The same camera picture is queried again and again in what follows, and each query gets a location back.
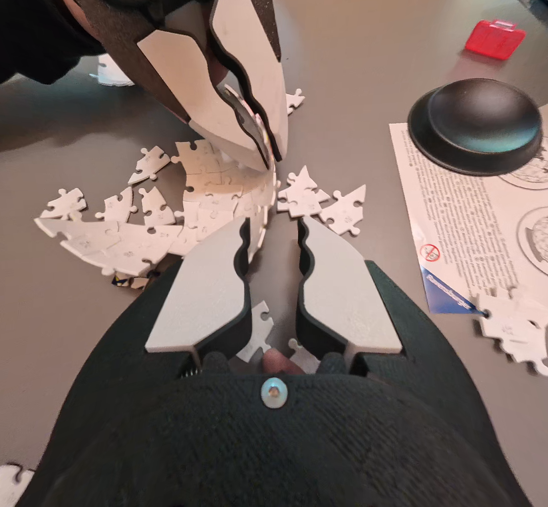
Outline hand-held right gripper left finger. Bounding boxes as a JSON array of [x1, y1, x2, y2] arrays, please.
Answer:
[[145, 217, 253, 362]]

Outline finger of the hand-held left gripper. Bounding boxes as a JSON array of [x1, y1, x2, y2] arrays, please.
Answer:
[[209, 0, 289, 163], [136, 10, 275, 172]]

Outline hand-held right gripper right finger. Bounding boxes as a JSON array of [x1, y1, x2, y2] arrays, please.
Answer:
[[295, 217, 404, 362]]

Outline assembled curved puzzle section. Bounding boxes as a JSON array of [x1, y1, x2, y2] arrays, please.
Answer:
[[171, 139, 279, 259]]

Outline white puzzle pieces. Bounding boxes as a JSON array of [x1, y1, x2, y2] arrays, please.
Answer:
[[0, 54, 548, 507]]

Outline person's left forearm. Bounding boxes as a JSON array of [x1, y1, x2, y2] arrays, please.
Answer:
[[0, 0, 105, 84]]

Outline person's right hand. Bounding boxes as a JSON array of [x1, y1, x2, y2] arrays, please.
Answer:
[[262, 349, 305, 375]]

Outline printed instruction leaflet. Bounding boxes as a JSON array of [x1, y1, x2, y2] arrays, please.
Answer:
[[389, 104, 548, 315]]

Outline black round display stand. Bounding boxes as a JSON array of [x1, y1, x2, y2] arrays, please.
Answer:
[[407, 79, 543, 175]]

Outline small red plastic case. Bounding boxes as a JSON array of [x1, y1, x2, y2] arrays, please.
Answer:
[[464, 20, 526, 61]]

